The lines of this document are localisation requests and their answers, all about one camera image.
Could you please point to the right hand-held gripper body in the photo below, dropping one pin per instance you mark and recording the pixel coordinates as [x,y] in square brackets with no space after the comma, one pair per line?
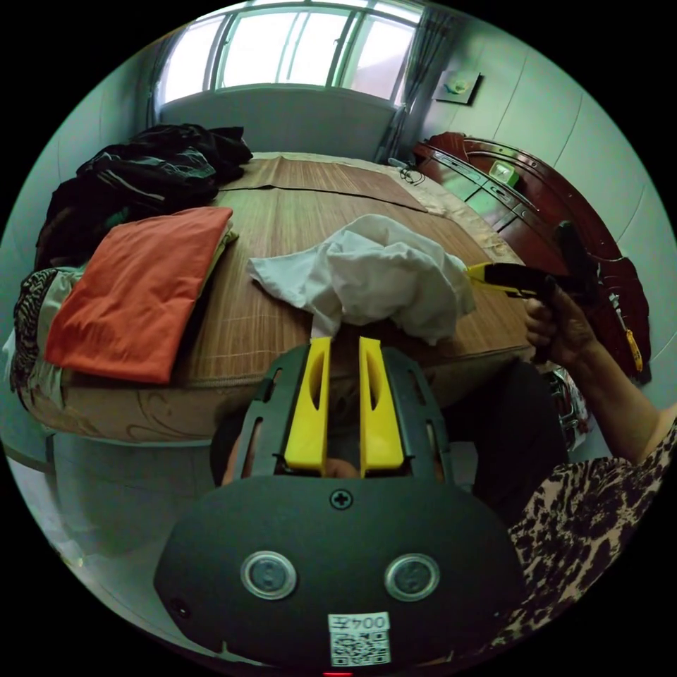
[521,278]

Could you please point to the framed wall picture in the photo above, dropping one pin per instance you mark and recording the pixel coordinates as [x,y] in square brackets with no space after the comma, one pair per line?
[458,88]

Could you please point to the pile of clothes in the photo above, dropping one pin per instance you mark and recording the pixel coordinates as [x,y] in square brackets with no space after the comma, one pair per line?
[137,285]

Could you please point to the grey curtain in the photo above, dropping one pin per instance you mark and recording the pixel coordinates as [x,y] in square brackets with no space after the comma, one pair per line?
[418,79]

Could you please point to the white t-shirt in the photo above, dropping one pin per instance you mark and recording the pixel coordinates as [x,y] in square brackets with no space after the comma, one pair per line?
[381,275]

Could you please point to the small green clock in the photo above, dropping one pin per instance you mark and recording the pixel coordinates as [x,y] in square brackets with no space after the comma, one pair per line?
[502,173]

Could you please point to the dark red wooden headboard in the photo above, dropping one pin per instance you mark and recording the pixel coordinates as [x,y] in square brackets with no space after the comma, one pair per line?
[534,174]

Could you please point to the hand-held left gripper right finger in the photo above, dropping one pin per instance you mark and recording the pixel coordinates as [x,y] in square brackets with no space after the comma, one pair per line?
[382,423]

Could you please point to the person's body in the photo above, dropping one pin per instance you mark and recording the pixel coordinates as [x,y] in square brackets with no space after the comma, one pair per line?
[582,529]

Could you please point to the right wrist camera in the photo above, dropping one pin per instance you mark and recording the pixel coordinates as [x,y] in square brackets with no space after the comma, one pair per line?
[574,254]

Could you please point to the bed with woven mat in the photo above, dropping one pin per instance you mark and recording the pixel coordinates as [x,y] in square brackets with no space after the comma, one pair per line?
[296,227]

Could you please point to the window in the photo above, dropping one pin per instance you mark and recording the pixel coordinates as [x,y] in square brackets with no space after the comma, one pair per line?
[296,47]

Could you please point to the person's right hand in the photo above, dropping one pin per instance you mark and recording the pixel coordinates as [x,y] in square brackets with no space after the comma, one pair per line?
[566,330]

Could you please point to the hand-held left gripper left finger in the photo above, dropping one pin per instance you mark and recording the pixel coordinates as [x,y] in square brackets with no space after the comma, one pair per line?
[304,418]

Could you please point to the person's right forearm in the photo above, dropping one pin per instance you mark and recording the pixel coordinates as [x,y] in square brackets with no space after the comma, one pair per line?
[624,396]

